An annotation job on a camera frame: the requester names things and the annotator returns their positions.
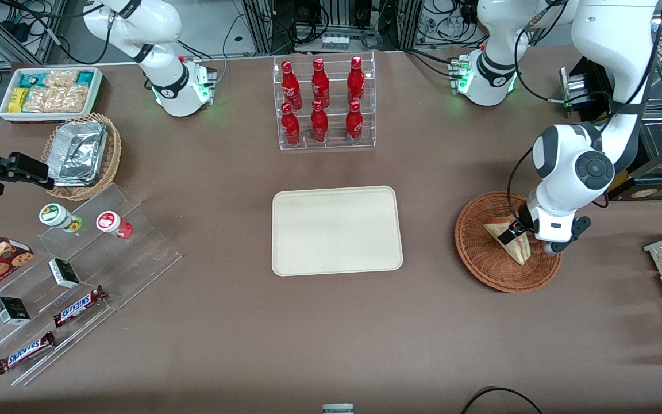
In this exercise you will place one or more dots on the red lid yogurt cup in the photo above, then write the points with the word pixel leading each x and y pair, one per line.
pixel 110 221

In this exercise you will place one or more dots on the clear acrylic stepped shelf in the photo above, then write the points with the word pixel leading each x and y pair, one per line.
pixel 135 253

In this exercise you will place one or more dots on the white plastic bin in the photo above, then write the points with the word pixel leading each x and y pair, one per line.
pixel 49 117

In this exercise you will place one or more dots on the silver foil tray stack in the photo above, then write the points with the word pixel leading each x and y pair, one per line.
pixel 78 152

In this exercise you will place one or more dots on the triangle sandwich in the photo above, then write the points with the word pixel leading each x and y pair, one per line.
pixel 518 253

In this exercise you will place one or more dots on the light wicker basket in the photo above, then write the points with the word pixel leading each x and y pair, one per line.
pixel 114 155

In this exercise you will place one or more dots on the beige plastic serving tray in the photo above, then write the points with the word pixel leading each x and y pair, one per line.
pixel 337 230

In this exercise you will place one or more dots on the brown wicker basket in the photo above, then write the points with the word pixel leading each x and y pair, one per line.
pixel 480 259

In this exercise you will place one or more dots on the green lid yogurt cup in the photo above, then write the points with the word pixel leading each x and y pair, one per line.
pixel 55 214

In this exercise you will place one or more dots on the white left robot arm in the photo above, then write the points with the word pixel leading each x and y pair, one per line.
pixel 607 34

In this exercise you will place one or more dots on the yellow snack pack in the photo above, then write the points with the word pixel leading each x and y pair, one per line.
pixel 18 99

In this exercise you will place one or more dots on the Snickers chocolate bar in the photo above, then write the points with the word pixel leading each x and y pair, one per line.
pixel 78 306
pixel 24 352

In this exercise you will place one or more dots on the red cola bottle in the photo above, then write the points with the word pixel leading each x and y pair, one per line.
pixel 354 123
pixel 291 86
pixel 291 129
pixel 320 83
pixel 355 80
pixel 319 123

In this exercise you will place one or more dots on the white power strip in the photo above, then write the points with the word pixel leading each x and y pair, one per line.
pixel 335 42

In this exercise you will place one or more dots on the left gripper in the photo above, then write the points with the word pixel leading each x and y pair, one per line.
pixel 521 223

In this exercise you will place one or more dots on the teal snack pack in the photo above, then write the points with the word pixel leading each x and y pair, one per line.
pixel 85 77
pixel 35 79

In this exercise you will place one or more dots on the clear acrylic bottle rack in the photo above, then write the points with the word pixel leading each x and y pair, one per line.
pixel 334 146

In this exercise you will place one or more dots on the small black carton box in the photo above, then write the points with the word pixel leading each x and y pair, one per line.
pixel 64 273
pixel 11 310

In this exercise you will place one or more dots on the aluminium frame structure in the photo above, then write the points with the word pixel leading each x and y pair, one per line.
pixel 262 23

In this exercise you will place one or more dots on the grey device edge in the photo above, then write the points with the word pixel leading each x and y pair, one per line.
pixel 338 409

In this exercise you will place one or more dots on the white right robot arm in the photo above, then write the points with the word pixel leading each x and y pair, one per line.
pixel 158 29

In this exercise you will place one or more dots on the black food warmer cabinet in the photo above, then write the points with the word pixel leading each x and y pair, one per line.
pixel 624 187

